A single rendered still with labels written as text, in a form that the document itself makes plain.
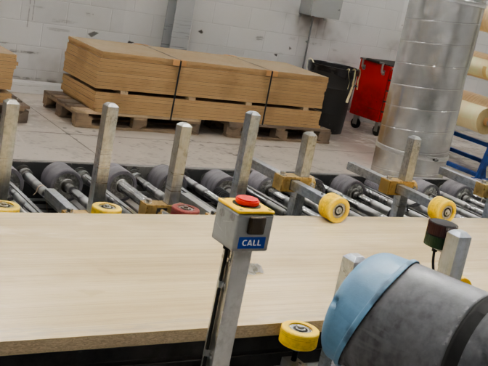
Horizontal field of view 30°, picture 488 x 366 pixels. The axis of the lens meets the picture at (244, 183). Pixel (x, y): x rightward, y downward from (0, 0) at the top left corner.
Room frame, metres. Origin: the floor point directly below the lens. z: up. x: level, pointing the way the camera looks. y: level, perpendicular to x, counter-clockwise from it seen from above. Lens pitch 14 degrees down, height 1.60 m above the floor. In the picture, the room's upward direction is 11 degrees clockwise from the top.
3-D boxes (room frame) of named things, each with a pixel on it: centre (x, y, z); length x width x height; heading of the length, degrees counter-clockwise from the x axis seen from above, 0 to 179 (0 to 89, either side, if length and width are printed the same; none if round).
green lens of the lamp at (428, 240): (1.77, -0.41, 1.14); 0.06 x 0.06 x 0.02
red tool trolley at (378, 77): (10.33, -1.42, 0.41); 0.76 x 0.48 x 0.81; 131
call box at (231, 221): (1.44, -0.01, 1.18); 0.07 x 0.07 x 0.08; 34
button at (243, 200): (1.44, -0.01, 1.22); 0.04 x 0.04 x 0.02
